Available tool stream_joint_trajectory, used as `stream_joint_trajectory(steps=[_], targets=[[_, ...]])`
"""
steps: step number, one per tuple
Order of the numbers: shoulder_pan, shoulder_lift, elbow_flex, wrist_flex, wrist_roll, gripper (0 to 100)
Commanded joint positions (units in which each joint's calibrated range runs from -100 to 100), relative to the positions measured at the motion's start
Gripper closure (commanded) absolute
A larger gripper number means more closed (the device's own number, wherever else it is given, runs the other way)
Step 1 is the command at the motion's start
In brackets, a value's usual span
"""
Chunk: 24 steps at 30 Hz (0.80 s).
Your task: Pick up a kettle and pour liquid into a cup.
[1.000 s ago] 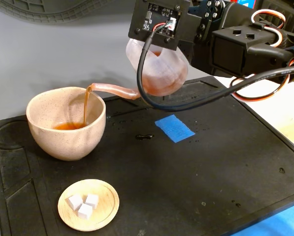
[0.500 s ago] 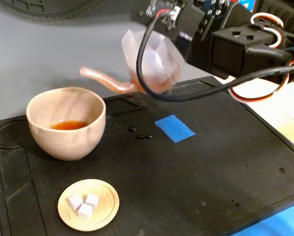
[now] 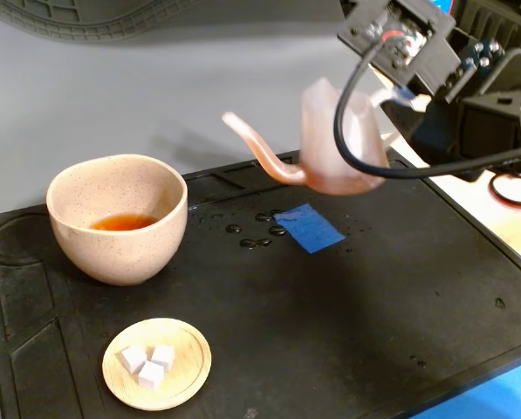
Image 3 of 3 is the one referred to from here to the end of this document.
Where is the white sugar cube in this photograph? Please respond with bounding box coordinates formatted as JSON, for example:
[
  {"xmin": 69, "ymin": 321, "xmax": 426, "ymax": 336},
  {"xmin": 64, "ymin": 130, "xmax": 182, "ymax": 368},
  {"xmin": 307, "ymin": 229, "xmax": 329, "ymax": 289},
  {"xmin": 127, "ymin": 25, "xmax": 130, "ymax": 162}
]
[
  {"xmin": 150, "ymin": 344, "xmax": 175, "ymax": 373},
  {"xmin": 120, "ymin": 343, "xmax": 147, "ymax": 375},
  {"xmin": 137, "ymin": 361, "xmax": 165, "ymax": 391}
]

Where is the black silicone work mat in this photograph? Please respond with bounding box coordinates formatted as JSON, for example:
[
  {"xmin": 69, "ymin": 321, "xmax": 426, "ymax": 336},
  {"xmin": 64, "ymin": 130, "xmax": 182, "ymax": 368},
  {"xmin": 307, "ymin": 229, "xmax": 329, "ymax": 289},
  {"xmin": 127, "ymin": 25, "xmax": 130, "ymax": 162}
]
[{"xmin": 0, "ymin": 146, "xmax": 521, "ymax": 419}]

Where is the round wooden coaster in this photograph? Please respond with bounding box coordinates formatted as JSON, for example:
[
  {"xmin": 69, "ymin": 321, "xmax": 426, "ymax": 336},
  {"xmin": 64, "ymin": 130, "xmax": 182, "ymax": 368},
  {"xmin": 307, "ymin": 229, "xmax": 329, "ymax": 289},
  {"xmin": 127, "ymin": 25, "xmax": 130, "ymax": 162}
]
[{"xmin": 101, "ymin": 317, "xmax": 212, "ymax": 412}]

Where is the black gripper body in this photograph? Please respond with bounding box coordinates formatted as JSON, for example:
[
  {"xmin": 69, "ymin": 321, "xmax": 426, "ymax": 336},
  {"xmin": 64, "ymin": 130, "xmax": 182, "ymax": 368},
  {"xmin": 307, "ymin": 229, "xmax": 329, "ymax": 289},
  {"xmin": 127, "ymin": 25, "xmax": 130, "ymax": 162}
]
[{"xmin": 456, "ymin": 47, "xmax": 521, "ymax": 182}]

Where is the translucent pink plastic kettle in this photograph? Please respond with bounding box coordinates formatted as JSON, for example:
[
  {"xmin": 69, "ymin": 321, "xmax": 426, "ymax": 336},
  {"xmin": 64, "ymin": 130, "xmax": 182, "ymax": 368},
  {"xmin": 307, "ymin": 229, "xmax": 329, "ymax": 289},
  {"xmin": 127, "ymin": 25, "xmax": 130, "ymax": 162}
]
[{"xmin": 222, "ymin": 77, "xmax": 392, "ymax": 196}]

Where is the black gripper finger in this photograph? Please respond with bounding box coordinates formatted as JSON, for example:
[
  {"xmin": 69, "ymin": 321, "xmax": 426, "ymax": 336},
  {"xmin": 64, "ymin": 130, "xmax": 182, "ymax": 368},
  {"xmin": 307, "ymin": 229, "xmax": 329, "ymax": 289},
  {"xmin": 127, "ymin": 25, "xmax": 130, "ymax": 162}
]
[
  {"xmin": 380, "ymin": 100, "xmax": 463, "ymax": 168},
  {"xmin": 444, "ymin": 37, "xmax": 506, "ymax": 105}
]

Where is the speckled beige ceramic cup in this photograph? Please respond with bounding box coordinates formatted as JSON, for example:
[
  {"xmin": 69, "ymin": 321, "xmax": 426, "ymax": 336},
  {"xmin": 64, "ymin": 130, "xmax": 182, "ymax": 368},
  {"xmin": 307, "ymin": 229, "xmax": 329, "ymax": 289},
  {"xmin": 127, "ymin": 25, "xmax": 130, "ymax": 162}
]
[{"xmin": 45, "ymin": 153, "xmax": 189, "ymax": 287}]

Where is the brown tea liquid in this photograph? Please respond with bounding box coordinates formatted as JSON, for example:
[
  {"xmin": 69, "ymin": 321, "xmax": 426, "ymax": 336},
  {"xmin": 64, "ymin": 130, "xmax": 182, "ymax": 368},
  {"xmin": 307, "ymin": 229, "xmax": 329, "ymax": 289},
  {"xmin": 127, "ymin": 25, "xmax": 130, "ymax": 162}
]
[{"xmin": 89, "ymin": 212, "xmax": 160, "ymax": 232}]

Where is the thick black camera cable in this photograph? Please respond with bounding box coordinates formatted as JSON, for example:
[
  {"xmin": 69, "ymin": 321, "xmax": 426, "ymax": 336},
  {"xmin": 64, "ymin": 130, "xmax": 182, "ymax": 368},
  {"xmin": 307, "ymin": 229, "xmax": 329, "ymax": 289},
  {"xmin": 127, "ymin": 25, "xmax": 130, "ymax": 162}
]
[{"xmin": 332, "ymin": 41, "xmax": 521, "ymax": 181}]

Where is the red white black servo wire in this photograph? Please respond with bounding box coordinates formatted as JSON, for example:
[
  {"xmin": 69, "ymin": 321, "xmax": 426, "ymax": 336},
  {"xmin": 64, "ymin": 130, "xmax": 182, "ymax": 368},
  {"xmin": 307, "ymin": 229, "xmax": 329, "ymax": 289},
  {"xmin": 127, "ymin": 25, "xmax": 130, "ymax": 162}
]
[{"xmin": 489, "ymin": 168, "xmax": 521, "ymax": 209}]

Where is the blue surface panel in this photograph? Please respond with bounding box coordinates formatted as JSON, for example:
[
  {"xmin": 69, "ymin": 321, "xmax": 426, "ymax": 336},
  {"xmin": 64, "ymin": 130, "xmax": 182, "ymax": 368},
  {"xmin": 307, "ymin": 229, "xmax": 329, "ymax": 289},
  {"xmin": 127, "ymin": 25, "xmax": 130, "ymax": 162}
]
[{"xmin": 410, "ymin": 353, "xmax": 521, "ymax": 419}]

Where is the black slatted rack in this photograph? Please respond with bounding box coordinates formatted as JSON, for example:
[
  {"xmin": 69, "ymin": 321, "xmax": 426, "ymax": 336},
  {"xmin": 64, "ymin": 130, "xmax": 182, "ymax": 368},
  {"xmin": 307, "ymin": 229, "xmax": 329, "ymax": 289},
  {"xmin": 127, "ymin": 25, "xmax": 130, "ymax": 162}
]
[{"xmin": 449, "ymin": 0, "xmax": 521, "ymax": 75}]

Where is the grey silicone mat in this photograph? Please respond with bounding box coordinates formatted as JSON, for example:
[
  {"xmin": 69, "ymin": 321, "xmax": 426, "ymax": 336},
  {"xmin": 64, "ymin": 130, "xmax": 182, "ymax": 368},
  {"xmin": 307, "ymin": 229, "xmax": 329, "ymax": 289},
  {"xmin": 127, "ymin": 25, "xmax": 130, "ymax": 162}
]
[{"xmin": 0, "ymin": 0, "xmax": 390, "ymax": 217}]

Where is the blue tape piece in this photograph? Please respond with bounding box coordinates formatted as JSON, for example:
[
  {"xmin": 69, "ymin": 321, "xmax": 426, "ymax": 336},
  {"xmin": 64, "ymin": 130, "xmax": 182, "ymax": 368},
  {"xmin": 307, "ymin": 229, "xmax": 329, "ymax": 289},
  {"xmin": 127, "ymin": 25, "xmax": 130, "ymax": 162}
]
[{"xmin": 273, "ymin": 203, "xmax": 346, "ymax": 255}]

